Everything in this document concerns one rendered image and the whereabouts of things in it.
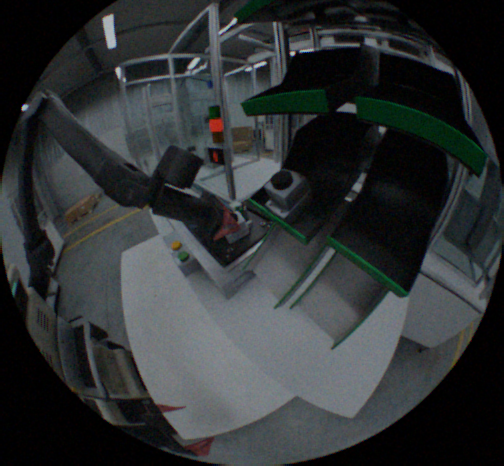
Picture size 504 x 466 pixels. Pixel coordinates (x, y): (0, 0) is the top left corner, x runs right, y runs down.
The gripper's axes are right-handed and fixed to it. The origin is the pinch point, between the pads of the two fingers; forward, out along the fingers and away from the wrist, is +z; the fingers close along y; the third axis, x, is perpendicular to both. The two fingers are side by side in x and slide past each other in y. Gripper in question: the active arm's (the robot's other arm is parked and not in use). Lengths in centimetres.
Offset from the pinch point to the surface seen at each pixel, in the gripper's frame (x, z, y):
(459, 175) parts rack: -33.3, -4.8, -32.4
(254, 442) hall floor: 110, 22, -114
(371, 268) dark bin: -13.8, -5.8, -27.1
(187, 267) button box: 24.5, -0.9, 4.1
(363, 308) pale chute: -7.4, 8.2, -34.2
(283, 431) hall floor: 94, 39, -114
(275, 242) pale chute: -2.6, 7.7, -8.9
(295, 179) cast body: -16.0, -8.9, -13.0
